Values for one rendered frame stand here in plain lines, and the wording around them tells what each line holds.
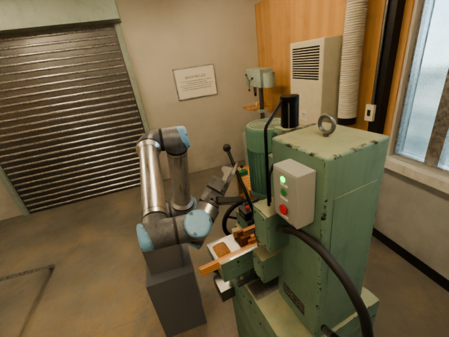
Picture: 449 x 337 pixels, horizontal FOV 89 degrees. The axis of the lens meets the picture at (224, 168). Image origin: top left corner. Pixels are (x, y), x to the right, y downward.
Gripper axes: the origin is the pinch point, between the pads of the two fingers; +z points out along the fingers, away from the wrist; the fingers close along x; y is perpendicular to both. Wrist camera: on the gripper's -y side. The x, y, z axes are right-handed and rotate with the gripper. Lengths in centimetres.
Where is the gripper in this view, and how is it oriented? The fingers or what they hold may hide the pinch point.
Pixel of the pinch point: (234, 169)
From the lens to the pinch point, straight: 101.9
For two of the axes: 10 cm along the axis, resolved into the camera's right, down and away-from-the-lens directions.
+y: -8.8, -4.8, 0.2
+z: 4.4, -7.9, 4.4
